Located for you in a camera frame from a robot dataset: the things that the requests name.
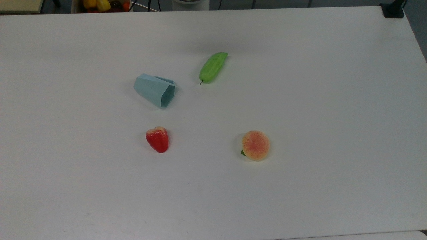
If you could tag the light blue faceted mug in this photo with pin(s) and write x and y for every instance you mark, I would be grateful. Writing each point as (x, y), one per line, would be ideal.
(151, 89)

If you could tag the toy peach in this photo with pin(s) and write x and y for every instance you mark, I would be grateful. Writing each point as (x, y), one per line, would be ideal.
(255, 145)

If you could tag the green toy cucumber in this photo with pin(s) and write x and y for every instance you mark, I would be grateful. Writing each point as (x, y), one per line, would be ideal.
(212, 68)

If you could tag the red toy wax apple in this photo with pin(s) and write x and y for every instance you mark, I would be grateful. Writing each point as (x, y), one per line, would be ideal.
(158, 141)

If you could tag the box of toy fruit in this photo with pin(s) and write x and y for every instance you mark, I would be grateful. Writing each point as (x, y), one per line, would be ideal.
(101, 5)

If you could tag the yellow side table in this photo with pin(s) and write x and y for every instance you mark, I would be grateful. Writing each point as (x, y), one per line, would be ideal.
(20, 5)

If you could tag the black clamp mount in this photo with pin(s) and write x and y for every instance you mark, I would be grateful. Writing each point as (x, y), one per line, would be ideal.
(393, 10)

